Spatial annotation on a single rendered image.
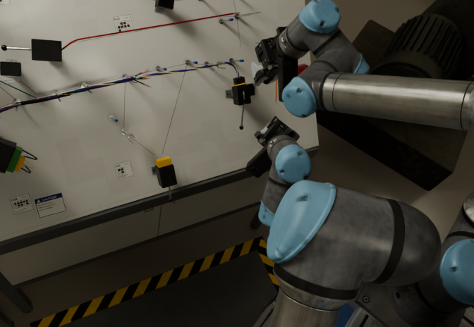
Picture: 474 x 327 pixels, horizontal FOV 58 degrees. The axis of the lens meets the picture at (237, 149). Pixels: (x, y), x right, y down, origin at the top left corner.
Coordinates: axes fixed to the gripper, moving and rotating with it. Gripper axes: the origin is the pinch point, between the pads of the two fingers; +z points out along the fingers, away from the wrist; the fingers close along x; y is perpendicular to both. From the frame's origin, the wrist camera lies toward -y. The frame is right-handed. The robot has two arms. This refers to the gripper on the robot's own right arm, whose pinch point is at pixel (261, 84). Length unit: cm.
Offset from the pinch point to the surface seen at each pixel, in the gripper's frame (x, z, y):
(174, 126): 20.8, 23.7, -1.1
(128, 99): 33.0, 19.1, 8.7
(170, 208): 23, 54, -24
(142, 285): 33, 113, -53
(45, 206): 62, 30, -14
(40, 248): 67, 53, -25
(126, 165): 37.4, 27.3, -8.9
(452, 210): -156, 102, -71
